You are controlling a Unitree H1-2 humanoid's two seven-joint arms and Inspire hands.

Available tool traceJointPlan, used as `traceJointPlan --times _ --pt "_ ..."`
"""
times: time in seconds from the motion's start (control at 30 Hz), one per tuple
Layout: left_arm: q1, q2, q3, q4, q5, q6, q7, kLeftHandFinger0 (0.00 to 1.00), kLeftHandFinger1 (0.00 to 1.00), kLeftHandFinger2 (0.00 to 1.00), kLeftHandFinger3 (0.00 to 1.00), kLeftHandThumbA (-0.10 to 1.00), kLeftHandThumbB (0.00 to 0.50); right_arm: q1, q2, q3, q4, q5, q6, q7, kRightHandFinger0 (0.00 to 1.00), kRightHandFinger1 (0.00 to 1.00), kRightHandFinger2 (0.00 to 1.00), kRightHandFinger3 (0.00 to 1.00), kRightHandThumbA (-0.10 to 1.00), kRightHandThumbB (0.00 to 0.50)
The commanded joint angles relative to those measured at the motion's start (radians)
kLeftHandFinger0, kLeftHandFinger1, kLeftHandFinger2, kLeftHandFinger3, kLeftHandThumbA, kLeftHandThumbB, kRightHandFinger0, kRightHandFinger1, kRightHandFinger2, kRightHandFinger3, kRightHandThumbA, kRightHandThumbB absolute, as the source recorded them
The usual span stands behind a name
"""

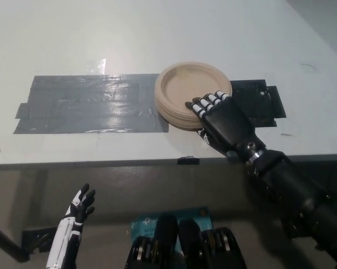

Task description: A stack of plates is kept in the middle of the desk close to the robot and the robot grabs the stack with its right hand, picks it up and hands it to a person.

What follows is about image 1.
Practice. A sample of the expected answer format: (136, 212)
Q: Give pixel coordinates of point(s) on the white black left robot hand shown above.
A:
(70, 224)

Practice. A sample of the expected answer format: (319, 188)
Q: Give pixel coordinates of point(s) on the grey duct tape patch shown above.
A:
(95, 106)

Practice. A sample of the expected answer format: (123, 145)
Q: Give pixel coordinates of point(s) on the black tape patch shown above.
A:
(265, 95)

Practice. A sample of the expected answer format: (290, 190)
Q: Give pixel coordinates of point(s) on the teal router box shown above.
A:
(145, 227)

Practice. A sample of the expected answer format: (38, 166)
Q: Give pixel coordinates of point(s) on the beige paper plate stack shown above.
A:
(179, 89)

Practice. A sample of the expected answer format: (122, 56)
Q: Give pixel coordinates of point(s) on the clear tape piece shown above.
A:
(96, 66)

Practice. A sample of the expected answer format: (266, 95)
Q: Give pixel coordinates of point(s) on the black table leg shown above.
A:
(8, 246)

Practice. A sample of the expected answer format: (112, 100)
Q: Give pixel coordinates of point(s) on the small black tape piece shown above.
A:
(188, 160)

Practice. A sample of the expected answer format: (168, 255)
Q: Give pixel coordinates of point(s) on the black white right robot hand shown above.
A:
(227, 126)

